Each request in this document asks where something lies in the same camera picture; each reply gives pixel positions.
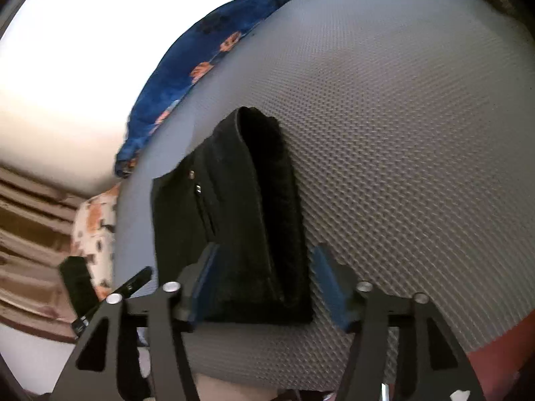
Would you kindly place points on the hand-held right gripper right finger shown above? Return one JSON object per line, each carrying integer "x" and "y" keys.
{"x": 331, "y": 288}

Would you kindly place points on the grey textured mat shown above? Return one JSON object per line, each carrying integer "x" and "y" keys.
{"x": 397, "y": 154}

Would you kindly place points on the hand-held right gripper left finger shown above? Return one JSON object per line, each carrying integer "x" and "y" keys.
{"x": 205, "y": 284}

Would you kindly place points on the red cloth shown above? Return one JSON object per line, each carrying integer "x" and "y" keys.
{"x": 497, "y": 367}

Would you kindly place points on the black pants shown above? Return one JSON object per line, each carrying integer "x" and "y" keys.
{"x": 238, "y": 225}

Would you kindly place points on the white floral cloth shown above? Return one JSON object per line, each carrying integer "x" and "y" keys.
{"x": 94, "y": 225}

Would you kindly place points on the blue floral blanket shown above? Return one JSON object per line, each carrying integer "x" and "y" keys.
{"x": 179, "y": 79}

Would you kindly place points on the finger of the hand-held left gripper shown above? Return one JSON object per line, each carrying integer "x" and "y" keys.
{"x": 136, "y": 280}
{"x": 79, "y": 284}

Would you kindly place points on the brown striped curtain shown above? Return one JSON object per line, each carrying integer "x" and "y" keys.
{"x": 29, "y": 238}

